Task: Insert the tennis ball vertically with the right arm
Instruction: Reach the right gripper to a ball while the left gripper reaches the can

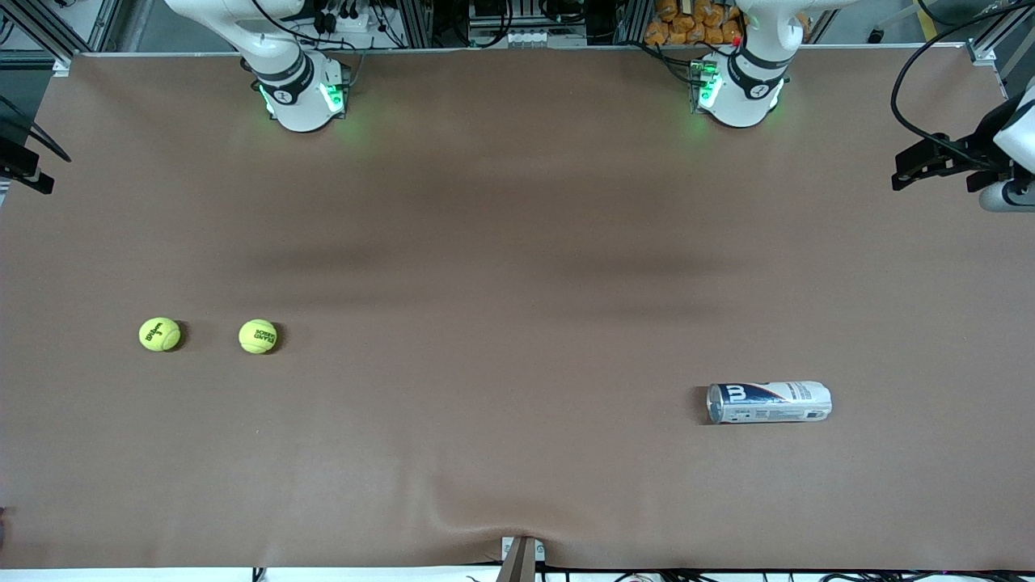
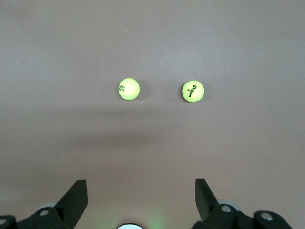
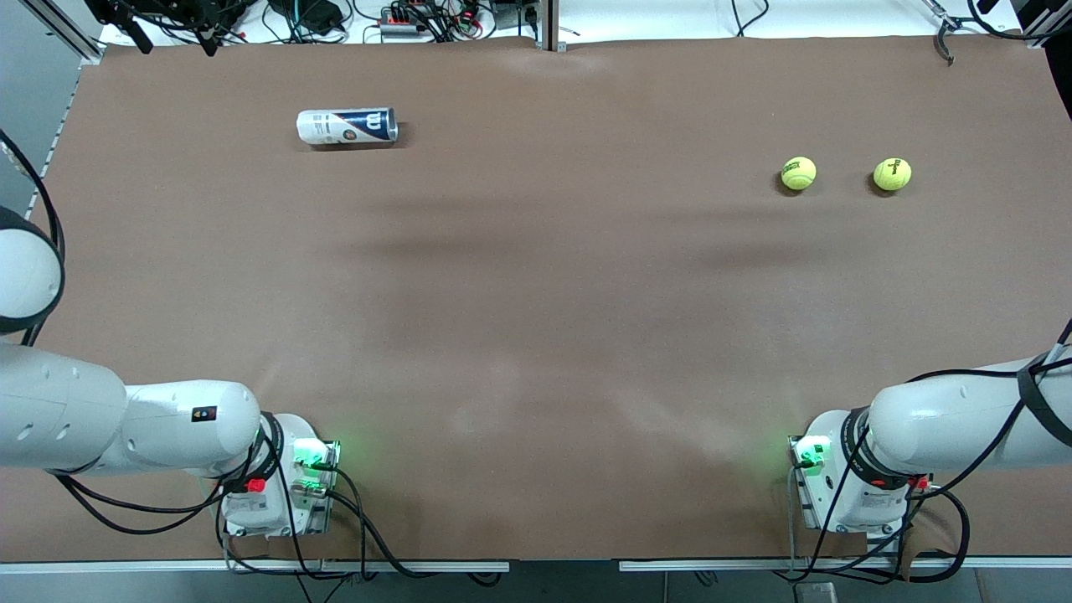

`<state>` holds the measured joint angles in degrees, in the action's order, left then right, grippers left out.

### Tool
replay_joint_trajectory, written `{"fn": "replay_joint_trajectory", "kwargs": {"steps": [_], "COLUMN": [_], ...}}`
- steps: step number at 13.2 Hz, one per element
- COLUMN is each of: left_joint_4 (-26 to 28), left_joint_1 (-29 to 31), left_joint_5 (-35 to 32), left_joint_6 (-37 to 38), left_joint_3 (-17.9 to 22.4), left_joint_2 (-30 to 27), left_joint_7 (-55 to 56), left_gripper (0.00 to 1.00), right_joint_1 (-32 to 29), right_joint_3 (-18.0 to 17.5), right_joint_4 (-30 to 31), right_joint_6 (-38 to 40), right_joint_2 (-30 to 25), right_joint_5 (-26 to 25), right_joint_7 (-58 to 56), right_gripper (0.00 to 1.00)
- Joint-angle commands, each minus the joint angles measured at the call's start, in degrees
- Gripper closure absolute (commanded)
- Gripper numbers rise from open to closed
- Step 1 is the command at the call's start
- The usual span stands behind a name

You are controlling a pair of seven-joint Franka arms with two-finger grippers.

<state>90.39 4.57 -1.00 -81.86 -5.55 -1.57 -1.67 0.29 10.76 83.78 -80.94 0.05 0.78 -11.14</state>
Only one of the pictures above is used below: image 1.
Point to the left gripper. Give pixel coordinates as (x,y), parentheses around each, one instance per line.
(977,147)

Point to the white power strip with plugs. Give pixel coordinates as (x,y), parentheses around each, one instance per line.
(348,24)

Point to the aluminium camera post profile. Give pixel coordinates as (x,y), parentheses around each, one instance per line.
(521,562)

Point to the white blue tennis ball can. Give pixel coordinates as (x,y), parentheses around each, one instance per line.
(768,402)

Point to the aluminium frame strut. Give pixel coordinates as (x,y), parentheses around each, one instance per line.
(103,20)

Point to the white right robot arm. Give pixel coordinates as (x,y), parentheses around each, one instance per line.
(299,105)

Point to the yellow Roland Garros tennis ball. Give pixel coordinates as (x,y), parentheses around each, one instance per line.
(258,336)

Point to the aluminium frame post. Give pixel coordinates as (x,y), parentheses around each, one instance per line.
(633,20)
(412,20)

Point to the aluminium corner bracket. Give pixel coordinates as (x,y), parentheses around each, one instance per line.
(981,53)
(62,66)

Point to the small white power strip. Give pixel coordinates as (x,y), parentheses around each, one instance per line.
(530,37)

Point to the yellow Wilson tennis ball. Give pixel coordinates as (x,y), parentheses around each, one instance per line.
(159,334)

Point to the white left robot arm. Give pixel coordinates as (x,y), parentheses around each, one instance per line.
(744,97)

